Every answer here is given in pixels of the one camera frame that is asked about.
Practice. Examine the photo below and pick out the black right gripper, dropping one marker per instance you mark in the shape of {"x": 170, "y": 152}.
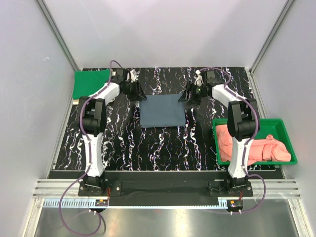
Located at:
{"x": 190, "y": 87}

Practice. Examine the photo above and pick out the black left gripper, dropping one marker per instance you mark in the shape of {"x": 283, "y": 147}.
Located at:
{"x": 138, "y": 94}

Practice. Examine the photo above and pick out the blue-grey t-shirt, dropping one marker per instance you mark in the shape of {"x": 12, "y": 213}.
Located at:
{"x": 162, "y": 111}

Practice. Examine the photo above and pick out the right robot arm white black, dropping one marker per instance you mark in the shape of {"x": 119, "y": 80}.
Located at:
{"x": 242, "y": 123}

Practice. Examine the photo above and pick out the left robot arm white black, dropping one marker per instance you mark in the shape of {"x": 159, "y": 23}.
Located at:
{"x": 92, "y": 121}

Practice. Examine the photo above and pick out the folded green t-shirt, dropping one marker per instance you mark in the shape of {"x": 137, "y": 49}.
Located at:
{"x": 88, "y": 82}

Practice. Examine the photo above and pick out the folded beige t-shirt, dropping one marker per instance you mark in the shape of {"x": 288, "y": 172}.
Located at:
{"x": 76, "y": 101}

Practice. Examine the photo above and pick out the green plastic bin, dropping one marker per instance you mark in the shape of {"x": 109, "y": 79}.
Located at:
{"x": 274, "y": 127}

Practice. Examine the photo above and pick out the pink t-shirt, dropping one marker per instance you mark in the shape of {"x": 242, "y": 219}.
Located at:
{"x": 268, "y": 149}

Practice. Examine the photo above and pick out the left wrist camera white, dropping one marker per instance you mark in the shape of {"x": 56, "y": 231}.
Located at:
{"x": 133, "y": 76}

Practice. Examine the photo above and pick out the grey slotted cable duct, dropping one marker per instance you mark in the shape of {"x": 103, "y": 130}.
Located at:
{"x": 104, "y": 203}

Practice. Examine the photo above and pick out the aluminium frame rail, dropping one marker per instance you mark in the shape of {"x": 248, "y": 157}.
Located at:
{"x": 273, "y": 189}

